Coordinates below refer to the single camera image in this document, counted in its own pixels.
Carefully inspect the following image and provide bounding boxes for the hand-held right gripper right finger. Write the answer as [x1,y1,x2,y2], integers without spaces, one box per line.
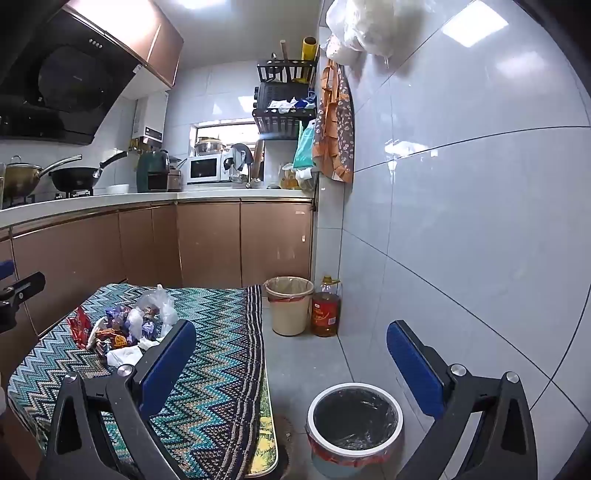
[387,319,539,480]

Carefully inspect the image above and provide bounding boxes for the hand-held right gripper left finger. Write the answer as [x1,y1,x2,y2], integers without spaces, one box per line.
[37,318,197,480]

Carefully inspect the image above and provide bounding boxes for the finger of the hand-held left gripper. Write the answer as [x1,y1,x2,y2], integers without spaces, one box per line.
[0,260,46,333]

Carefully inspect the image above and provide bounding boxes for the red snack packet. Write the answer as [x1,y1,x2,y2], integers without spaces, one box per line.
[67,305,95,349]

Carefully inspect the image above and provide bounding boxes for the white-rimmed trash bin black liner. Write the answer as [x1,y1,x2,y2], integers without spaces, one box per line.
[305,382,404,478]

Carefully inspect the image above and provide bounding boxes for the beige trash bin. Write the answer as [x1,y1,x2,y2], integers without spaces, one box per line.
[263,276,315,337]

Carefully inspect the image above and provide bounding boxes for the white tissue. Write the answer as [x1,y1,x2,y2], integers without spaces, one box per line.
[106,344,148,367]

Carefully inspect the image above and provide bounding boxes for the zigzag knitted cloth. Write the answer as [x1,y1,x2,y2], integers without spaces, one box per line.
[7,284,273,480]

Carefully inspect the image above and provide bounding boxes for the clear plastic bag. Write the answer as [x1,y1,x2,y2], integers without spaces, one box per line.
[134,284,178,337]

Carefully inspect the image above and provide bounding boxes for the orange snack packet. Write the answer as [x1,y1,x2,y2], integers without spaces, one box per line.
[95,330,132,354]

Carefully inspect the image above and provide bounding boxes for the cooking oil bottle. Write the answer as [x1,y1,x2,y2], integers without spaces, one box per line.
[310,275,342,337]

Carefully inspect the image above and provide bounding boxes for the steel saucepan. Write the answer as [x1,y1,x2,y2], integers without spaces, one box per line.
[0,154,84,199]

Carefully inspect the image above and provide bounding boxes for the black wok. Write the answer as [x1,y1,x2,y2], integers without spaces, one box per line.
[48,151,129,191]

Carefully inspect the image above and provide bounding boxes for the floral patterned table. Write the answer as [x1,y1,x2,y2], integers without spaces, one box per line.
[247,383,280,478]

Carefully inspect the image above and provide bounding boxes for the brown kitchen base cabinets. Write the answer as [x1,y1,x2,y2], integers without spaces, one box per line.
[0,189,317,370]

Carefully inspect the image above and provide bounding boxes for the white microwave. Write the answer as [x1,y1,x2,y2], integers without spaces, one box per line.
[186,154,232,184]

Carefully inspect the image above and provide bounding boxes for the black range hood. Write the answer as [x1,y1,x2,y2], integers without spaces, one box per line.
[0,0,144,146]

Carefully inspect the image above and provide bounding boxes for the white water heater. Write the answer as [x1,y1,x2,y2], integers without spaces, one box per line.
[133,90,168,141]

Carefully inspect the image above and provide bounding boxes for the clear food steamer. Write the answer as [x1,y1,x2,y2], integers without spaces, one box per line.
[194,137,227,155]

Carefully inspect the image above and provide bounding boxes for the yellow food bag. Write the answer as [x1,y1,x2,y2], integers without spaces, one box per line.
[279,164,301,190]

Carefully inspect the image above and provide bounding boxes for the teal plastic bag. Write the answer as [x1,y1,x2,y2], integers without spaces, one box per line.
[293,121,317,169]

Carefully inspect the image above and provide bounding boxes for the orange patterned hanging cloth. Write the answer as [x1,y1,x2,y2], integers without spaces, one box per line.
[312,59,355,184]

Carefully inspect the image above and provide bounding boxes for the brown upper cabinet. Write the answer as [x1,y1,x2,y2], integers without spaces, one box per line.
[62,0,184,88]

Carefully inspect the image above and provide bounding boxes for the white hanging plastic bags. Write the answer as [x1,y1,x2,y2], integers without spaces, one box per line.
[325,0,428,65]

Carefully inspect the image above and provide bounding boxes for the black wall rack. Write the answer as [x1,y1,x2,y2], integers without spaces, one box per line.
[252,58,319,139]

